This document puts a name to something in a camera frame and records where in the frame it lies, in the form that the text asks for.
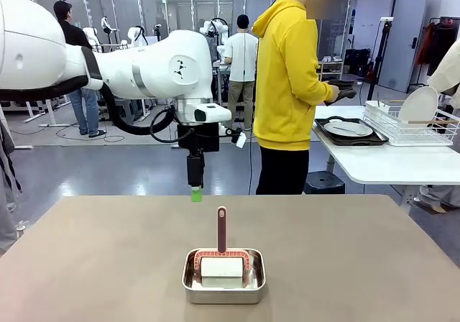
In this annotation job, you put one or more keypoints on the person's right hand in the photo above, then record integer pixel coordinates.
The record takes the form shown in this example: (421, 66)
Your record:
(335, 92)

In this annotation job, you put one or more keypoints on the white cutlery holder box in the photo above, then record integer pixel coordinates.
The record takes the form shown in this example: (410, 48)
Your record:
(375, 113)

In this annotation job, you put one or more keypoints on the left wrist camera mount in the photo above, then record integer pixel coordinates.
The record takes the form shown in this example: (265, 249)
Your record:
(240, 140)

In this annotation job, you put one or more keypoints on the person in yellow hoodie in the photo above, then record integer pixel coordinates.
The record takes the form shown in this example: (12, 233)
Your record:
(284, 85)

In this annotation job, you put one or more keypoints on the orange hanging jacket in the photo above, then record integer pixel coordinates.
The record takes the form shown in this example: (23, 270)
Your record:
(424, 45)

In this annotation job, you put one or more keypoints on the black tripod stand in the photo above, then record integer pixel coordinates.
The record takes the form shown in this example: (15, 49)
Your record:
(376, 70)

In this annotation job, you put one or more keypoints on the black equipment cases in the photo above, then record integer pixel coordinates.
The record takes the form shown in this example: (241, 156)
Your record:
(357, 61)

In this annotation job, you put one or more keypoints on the person in beige top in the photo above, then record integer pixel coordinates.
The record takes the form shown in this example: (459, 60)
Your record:
(447, 70)

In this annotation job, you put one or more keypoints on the white side table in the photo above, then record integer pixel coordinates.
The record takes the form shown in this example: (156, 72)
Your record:
(388, 164)

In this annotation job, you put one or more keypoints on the stainless steel rectangular tray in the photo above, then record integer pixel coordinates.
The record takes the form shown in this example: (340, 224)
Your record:
(224, 297)

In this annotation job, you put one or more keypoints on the black plastic stool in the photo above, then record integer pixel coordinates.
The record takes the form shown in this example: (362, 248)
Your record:
(325, 182)

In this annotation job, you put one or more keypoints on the pink lint roller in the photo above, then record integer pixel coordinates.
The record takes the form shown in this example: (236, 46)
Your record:
(221, 228)

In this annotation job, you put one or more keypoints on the black hanging garment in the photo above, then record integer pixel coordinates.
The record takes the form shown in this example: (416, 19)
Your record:
(442, 45)

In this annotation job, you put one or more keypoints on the white shoe rack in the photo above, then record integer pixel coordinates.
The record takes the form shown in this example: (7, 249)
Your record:
(336, 63)

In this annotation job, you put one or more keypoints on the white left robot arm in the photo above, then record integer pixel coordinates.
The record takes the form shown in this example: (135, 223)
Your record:
(161, 67)

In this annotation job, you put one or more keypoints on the white round plate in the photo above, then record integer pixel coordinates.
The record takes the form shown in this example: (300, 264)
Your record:
(418, 102)
(359, 131)

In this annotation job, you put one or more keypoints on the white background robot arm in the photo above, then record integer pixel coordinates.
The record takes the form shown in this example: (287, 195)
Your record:
(105, 23)
(212, 27)
(91, 34)
(134, 34)

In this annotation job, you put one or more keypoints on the grey door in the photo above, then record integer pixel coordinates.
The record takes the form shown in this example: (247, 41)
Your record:
(402, 49)

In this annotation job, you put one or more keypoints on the person's right forearm yellow sleeve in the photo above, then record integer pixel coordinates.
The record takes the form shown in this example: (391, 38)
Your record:
(321, 88)

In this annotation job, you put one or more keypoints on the person in white and grey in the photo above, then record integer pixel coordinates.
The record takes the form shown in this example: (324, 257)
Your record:
(5, 192)

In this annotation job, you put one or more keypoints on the person in black shirt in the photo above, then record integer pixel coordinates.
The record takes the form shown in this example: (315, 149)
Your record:
(86, 113)

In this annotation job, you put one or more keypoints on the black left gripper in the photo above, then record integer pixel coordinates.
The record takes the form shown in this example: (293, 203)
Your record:
(197, 137)

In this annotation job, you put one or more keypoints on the person in white t-shirt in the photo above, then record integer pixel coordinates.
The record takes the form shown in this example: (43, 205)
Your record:
(242, 59)

